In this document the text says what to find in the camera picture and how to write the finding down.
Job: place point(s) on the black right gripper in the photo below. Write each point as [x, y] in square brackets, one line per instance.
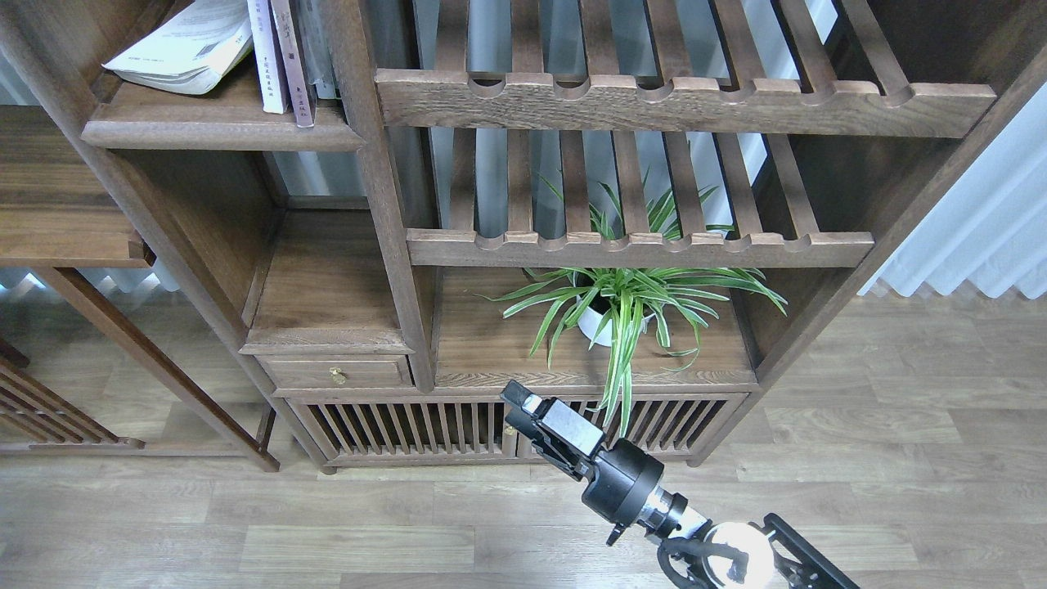
[624, 475]

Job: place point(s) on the white and lilac book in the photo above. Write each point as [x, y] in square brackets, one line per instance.
[271, 74]

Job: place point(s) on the yellow-green book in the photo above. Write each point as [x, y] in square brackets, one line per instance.
[190, 53]

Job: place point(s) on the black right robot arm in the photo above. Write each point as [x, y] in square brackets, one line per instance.
[693, 552]

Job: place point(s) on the upright white books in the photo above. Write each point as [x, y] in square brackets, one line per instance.
[309, 71]

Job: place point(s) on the white plant pot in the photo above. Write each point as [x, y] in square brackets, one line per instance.
[596, 321]

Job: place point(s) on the green spider plant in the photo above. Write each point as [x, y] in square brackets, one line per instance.
[676, 299]

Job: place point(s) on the left slatted cabinet door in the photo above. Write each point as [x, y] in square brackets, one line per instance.
[412, 432]

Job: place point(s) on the slatted cabinet door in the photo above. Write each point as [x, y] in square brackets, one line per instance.
[412, 432]
[670, 426]

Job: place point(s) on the right slatted cabinet door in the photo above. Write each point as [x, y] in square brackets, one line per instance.
[670, 426]

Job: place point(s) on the dark wooden bookshelf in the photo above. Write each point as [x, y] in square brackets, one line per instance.
[466, 148]

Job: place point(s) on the small wooden drawer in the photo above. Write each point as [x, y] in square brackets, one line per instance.
[337, 371]

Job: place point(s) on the white curtain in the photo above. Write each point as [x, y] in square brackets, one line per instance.
[988, 234]

